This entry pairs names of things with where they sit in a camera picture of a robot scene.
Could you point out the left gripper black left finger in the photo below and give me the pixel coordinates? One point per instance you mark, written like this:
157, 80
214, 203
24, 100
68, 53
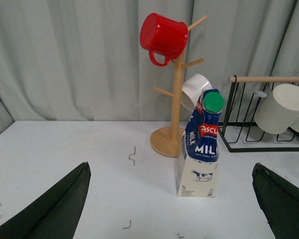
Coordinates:
56, 213

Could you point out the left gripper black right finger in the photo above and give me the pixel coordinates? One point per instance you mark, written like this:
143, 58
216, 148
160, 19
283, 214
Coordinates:
279, 201

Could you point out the milk carton green cap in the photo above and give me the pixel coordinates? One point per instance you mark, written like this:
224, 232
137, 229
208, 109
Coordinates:
196, 169

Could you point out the cream ribbed mug left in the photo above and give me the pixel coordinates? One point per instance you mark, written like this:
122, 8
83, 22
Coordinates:
279, 110

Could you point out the wooden mug tree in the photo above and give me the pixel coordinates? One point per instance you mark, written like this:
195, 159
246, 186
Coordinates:
166, 140

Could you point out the white enamel mug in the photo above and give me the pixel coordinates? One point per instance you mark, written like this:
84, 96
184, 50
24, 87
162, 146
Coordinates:
192, 89

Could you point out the grey curtain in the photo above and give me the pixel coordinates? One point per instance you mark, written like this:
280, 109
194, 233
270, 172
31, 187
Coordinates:
81, 59

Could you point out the red mug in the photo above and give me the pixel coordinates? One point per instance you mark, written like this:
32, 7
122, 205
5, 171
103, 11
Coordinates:
164, 38

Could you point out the black wire mug rack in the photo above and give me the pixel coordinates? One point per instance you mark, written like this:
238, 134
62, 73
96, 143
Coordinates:
239, 130

